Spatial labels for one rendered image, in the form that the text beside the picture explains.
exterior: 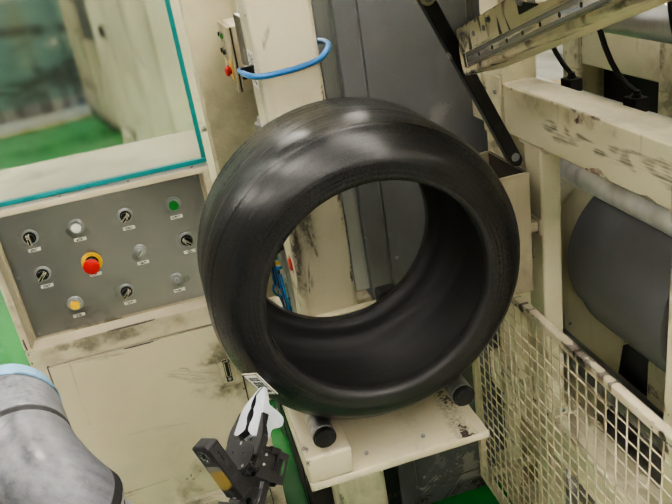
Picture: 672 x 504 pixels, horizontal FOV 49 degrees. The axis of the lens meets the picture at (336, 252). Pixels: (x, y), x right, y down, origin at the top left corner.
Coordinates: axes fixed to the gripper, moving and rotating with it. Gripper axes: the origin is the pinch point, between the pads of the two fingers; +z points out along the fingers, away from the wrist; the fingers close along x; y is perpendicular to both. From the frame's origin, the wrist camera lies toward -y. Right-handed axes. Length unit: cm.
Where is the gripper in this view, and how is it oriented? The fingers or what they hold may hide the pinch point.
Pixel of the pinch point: (258, 392)
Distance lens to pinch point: 129.8
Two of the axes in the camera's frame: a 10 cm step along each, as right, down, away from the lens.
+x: 7.0, -1.7, -6.9
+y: 6.8, 4.4, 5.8
